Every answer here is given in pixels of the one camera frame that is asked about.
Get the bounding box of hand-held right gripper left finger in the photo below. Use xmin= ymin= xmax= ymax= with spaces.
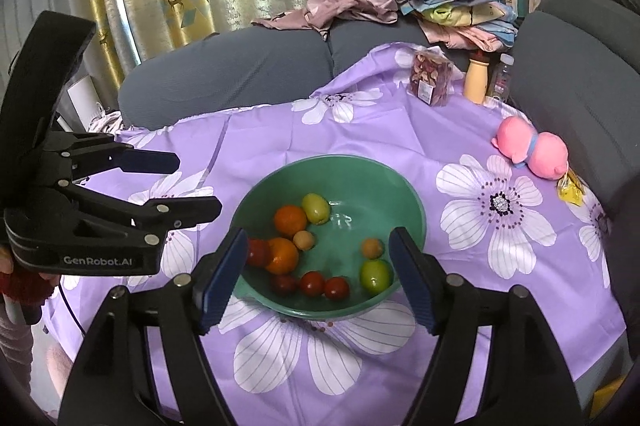
xmin=57 ymin=227 xmax=250 ymax=426

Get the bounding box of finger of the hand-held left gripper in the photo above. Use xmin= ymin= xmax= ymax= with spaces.
xmin=42 ymin=131 xmax=181 ymax=182
xmin=69 ymin=183 xmax=223 ymax=248

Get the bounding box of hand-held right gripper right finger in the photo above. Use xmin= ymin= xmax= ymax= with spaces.
xmin=388 ymin=226 xmax=586 ymax=426

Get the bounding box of green round fruit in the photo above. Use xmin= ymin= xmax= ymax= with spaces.
xmin=360 ymin=258 xmax=392 ymax=297
xmin=301 ymin=192 xmax=331 ymax=225

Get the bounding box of red tomato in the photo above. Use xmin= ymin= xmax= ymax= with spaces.
xmin=246 ymin=238 xmax=271 ymax=268
xmin=271 ymin=273 xmax=299 ymax=296
xmin=324 ymin=276 xmax=351 ymax=302
xmin=300 ymin=271 xmax=326 ymax=298

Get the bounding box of large orange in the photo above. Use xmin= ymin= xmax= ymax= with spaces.
xmin=265 ymin=237 xmax=300 ymax=275

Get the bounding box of small orange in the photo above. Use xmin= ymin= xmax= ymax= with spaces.
xmin=274 ymin=204 xmax=308 ymax=238

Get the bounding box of green plastic bowl with handle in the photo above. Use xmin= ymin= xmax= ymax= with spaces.
xmin=231 ymin=155 xmax=427 ymax=319

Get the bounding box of person's left hand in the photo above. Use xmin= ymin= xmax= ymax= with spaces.
xmin=0 ymin=251 xmax=63 ymax=289

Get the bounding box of white cylinder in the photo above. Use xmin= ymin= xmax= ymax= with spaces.
xmin=57 ymin=73 xmax=101 ymax=132

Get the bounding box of white crumpled cloth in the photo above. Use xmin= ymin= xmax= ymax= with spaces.
xmin=87 ymin=106 xmax=126 ymax=137

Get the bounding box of purple floral tablecloth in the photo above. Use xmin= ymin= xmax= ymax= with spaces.
xmin=42 ymin=41 xmax=628 ymax=412

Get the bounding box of grey sofa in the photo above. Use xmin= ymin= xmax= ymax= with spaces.
xmin=117 ymin=0 xmax=640 ymax=227

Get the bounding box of pink plush toy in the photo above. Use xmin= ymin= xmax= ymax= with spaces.
xmin=492 ymin=116 xmax=571 ymax=181

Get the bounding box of yellow snack packet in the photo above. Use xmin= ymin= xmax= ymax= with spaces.
xmin=556 ymin=171 xmax=586 ymax=207

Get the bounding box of clear snack bag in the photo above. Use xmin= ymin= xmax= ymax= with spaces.
xmin=409 ymin=47 xmax=456 ymax=108

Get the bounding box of tan wooden bottle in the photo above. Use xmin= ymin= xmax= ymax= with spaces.
xmin=462 ymin=51 xmax=493 ymax=105

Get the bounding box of clear plastic bottle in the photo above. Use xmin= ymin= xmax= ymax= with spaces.
xmin=485 ymin=53 xmax=516 ymax=104

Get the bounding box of yellow plastic object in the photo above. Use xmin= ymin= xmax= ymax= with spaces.
xmin=590 ymin=376 xmax=631 ymax=422

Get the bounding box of stack of folded cloths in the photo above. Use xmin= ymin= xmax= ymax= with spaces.
xmin=390 ymin=0 xmax=543 ymax=52

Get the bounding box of thin dark cable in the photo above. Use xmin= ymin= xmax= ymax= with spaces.
xmin=57 ymin=278 xmax=88 ymax=337

